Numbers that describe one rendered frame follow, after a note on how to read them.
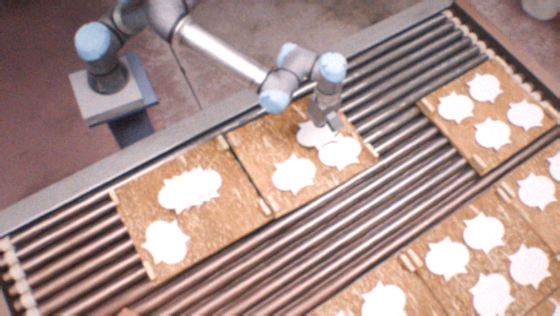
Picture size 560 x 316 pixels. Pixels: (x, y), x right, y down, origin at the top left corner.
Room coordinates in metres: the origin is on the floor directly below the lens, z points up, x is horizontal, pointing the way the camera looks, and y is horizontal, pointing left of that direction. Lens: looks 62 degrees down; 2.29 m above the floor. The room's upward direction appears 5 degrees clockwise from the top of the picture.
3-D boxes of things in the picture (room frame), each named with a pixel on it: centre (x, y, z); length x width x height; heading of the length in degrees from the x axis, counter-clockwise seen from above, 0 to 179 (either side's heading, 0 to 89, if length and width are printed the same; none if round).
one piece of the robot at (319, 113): (0.79, -0.15, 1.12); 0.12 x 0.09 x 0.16; 45
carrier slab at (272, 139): (0.75, -0.09, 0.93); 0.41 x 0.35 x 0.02; 125
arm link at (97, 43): (0.99, 0.64, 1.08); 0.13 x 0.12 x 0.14; 157
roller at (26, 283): (0.79, -0.02, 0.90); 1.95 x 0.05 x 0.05; 127
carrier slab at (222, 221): (0.51, 0.26, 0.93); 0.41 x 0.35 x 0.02; 126
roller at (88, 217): (0.87, 0.04, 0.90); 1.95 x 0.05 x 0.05; 127
